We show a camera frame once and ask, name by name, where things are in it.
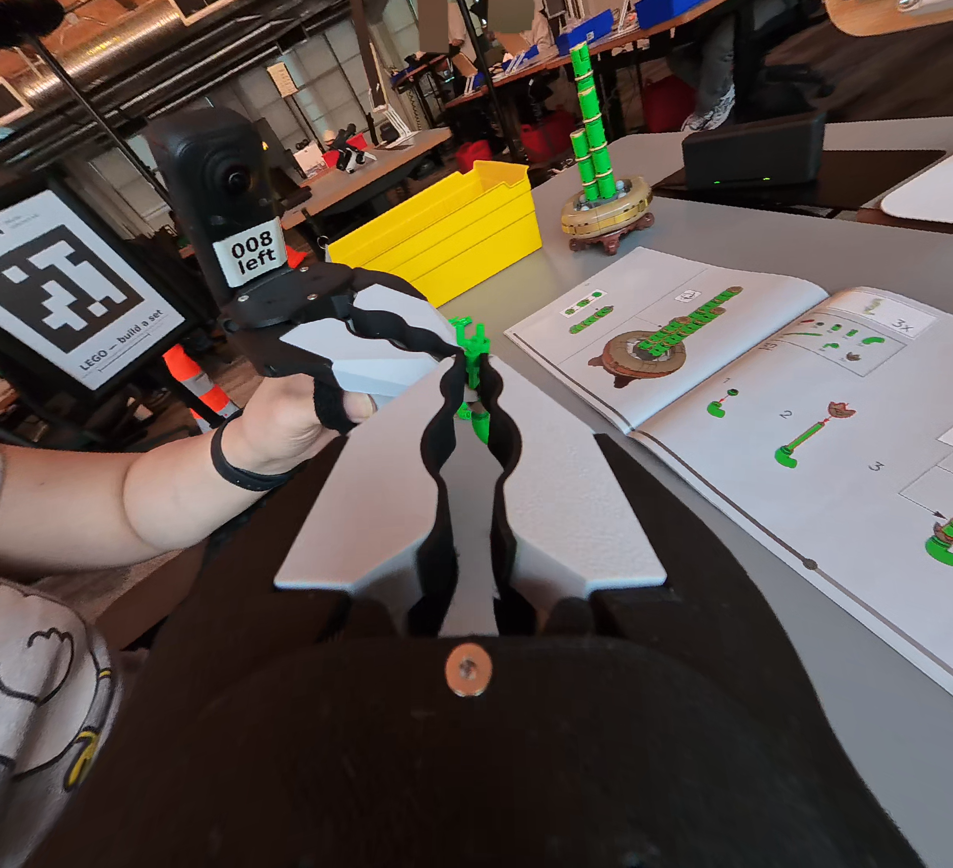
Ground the black box device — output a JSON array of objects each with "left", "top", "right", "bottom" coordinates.
[{"left": 681, "top": 110, "right": 829, "bottom": 194}]

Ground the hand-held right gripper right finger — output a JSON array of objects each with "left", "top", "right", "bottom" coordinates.
[{"left": 478, "top": 354, "right": 667, "bottom": 619}]

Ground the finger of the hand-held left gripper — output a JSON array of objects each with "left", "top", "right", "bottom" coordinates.
[
  {"left": 339, "top": 283, "right": 464, "bottom": 362},
  {"left": 279, "top": 324, "right": 451, "bottom": 413}
]

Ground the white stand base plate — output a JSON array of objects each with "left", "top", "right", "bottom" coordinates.
[{"left": 881, "top": 156, "right": 953, "bottom": 226}]

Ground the black fuzzy microphone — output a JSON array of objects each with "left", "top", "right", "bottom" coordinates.
[{"left": 0, "top": 0, "right": 68, "bottom": 51}]

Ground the green lego bamboo stem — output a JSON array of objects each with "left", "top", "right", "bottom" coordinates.
[{"left": 447, "top": 317, "right": 494, "bottom": 446}]

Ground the black framed marker sign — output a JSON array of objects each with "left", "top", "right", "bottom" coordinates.
[{"left": 0, "top": 171, "right": 201, "bottom": 411}]

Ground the person's left forearm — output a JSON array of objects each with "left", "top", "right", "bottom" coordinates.
[{"left": 0, "top": 429, "right": 247, "bottom": 573}]

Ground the person's left hand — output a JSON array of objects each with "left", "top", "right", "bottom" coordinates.
[{"left": 223, "top": 370, "right": 378, "bottom": 478}]

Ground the lego bamboo pot model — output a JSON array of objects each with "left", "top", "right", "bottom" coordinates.
[{"left": 560, "top": 43, "right": 656, "bottom": 257}]

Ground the yellow plastic bin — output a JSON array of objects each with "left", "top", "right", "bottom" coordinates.
[{"left": 326, "top": 160, "right": 545, "bottom": 308}]

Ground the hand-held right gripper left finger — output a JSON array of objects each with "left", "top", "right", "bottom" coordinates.
[{"left": 274, "top": 354, "right": 469, "bottom": 634}]

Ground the person's grey printed shirt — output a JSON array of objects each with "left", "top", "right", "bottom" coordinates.
[{"left": 0, "top": 576, "right": 122, "bottom": 868}]

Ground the orange traffic cone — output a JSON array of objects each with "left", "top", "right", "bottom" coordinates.
[{"left": 162, "top": 343, "right": 241, "bottom": 431}]

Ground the dark desk mat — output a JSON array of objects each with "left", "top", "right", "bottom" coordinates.
[{"left": 655, "top": 149, "right": 948, "bottom": 218}]

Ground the black microphone pole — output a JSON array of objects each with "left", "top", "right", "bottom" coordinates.
[{"left": 30, "top": 37, "right": 162, "bottom": 189}]

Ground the black wristband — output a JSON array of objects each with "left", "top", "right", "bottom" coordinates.
[{"left": 210, "top": 410, "right": 300, "bottom": 494}]

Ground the lego instruction booklet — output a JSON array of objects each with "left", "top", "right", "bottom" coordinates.
[{"left": 505, "top": 246, "right": 953, "bottom": 698}]

